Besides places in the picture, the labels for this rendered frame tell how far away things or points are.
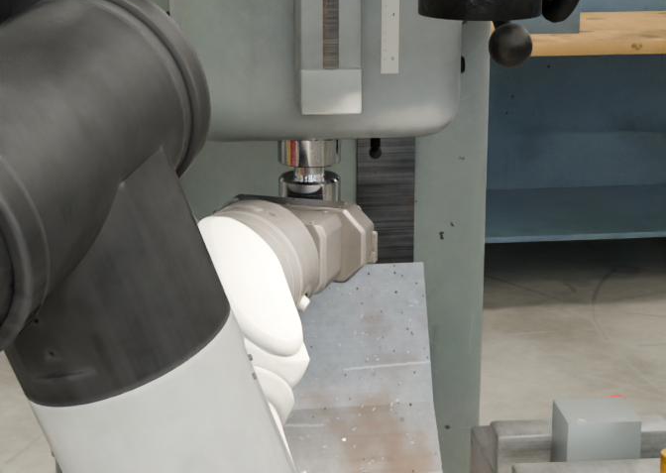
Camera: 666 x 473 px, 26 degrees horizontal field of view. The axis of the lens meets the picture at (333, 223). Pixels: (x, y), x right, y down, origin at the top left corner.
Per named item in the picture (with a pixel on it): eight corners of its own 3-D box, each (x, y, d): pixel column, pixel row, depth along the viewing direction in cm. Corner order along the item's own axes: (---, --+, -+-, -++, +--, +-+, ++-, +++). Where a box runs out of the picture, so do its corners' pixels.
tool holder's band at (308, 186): (309, 177, 112) (309, 166, 112) (353, 187, 109) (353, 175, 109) (265, 188, 109) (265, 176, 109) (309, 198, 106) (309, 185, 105)
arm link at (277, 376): (275, 233, 90) (331, 391, 81) (189, 325, 94) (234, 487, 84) (193, 195, 87) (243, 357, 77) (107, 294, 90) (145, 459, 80)
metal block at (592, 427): (638, 490, 116) (642, 420, 115) (565, 493, 116) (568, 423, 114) (619, 462, 121) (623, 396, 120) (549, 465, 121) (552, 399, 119)
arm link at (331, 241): (379, 179, 104) (327, 217, 93) (377, 306, 106) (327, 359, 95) (215, 168, 107) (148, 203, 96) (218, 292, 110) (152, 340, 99)
